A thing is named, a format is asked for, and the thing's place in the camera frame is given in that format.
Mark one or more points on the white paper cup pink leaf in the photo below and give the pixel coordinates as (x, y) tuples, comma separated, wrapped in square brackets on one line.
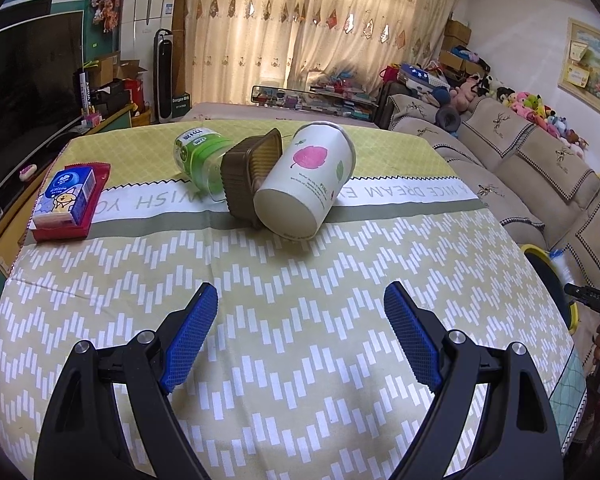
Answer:
[(305, 180)]

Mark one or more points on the green checked cloth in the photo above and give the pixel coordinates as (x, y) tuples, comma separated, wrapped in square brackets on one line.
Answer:
[(570, 390)]

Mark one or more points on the stack of cardboard boxes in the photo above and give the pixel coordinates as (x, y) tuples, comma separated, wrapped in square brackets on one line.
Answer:
[(457, 45)]

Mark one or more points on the star printed bag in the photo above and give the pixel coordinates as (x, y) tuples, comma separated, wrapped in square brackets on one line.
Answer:
[(414, 76)]

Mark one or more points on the black television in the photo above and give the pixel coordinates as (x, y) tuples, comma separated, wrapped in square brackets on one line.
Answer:
[(25, 85)]

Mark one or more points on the pile of plush toys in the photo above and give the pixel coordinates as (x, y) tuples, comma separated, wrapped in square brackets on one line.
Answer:
[(525, 105)]

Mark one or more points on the pink soap dish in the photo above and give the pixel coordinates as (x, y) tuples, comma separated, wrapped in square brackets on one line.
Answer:
[(28, 172)]

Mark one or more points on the beige sofa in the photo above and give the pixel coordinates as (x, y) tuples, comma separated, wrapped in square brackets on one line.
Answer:
[(505, 160)]

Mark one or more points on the framed wall picture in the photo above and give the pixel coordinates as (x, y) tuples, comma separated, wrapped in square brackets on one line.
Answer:
[(592, 70)]

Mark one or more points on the low glass table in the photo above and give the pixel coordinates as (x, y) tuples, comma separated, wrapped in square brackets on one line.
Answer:
[(320, 100)]

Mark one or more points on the dark labelled box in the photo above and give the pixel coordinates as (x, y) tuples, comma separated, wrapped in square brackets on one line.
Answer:
[(182, 106)]

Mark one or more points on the open cardboard box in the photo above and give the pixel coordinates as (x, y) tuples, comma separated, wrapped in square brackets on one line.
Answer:
[(132, 70), (104, 69)]

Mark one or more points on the small pink box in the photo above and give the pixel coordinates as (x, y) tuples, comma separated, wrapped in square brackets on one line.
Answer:
[(92, 120)]

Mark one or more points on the black white tower fan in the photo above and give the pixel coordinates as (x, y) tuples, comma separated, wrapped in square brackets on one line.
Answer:
[(163, 75)]

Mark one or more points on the white standing air conditioner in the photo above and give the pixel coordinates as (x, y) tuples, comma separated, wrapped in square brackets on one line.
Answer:
[(145, 5)]

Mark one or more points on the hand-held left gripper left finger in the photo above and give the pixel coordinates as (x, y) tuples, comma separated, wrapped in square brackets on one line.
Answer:
[(190, 340)]

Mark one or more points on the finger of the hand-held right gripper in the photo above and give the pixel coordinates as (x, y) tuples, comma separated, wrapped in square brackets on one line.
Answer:
[(592, 297)]

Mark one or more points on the black bin yellow rim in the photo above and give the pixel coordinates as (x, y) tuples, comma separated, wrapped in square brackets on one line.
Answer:
[(545, 275)]

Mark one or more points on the blue tissue pack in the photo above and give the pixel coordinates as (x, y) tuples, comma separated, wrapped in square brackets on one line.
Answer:
[(62, 197)]

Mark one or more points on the green clear plastic bottle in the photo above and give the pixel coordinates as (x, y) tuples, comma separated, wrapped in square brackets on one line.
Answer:
[(202, 157)]

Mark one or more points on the brown plastic tray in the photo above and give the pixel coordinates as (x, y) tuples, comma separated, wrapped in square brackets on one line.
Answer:
[(247, 180)]

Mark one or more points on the artificial flower bunch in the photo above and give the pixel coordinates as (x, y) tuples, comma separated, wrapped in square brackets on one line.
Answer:
[(107, 2)]

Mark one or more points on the tall white box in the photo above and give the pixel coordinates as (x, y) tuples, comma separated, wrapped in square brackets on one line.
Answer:
[(84, 92)]

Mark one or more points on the beige patterned curtain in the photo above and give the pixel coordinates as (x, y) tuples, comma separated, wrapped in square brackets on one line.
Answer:
[(380, 15), (245, 30)]

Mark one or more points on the red tray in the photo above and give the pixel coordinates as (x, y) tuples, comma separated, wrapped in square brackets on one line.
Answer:
[(92, 195)]

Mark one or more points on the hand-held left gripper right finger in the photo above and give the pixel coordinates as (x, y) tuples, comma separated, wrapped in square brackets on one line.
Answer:
[(412, 337)]

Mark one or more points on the black box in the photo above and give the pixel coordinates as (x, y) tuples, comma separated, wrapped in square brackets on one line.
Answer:
[(111, 99)]

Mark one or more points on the grey round cushion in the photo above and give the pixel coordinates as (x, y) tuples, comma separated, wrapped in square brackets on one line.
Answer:
[(449, 117)]

